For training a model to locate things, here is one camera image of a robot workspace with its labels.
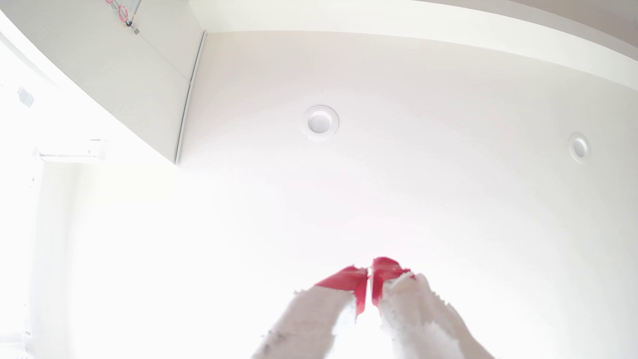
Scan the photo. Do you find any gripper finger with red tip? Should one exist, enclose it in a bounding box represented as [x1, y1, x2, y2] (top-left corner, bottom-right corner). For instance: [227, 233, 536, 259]
[371, 256, 495, 359]
[252, 266, 370, 359]

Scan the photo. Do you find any round recessed ceiling light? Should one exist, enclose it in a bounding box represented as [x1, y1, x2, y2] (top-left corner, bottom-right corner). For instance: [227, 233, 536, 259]
[301, 104, 340, 142]
[568, 132, 591, 165]

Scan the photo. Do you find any red and grey wire bundle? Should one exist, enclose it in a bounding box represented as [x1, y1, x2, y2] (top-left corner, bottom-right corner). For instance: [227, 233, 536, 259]
[104, 0, 143, 36]

